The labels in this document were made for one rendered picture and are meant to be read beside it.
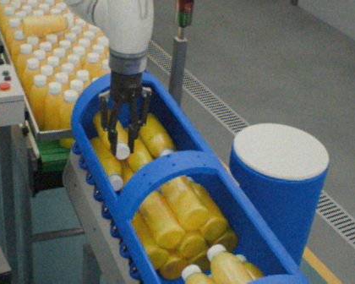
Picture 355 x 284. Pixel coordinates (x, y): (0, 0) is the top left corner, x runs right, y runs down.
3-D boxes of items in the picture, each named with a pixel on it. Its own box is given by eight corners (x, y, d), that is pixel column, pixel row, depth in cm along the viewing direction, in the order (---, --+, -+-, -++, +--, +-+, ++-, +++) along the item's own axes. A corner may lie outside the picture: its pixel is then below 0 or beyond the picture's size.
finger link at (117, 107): (126, 94, 156) (121, 94, 156) (115, 134, 162) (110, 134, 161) (122, 86, 159) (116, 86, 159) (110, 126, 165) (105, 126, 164)
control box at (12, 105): (-9, 128, 191) (-10, 97, 185) (-18, 95, 206) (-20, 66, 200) (24, 123, 194) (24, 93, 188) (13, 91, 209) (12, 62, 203)
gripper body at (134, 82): (114, 77, 150) (112, 111, 156) (149, 73, 153) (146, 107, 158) (105, 62, 156) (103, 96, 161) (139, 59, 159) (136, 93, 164)
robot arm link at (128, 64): (153, 52, 149) (151, 76, 152) (140, 36, 156) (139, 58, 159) (115, 56, 146) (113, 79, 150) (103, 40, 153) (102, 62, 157)
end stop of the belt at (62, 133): (40, 141, 196) (40, 133, 194) (40, 140, 196) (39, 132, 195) (166, 126, 208) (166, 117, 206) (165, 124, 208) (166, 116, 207)
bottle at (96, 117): (118, 110, 182) (137, 140, 169) (110, 130, 184) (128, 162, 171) (96, 106, 179) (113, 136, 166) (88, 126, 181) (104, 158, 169)
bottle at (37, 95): (47, 120, 216) (47, 75, 206) (52, 130, 211) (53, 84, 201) (28, 122, 213) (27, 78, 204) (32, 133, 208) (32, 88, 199)
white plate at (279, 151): (313, 124, 198) (312, 128, 199) (226, 122, 196) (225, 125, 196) (341, 177, 176) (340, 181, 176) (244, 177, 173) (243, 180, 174)
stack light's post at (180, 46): (151, 273, 288) (177, 41, 226) (148, 267, 291) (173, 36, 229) (160, 271, 289) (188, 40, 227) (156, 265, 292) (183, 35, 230)
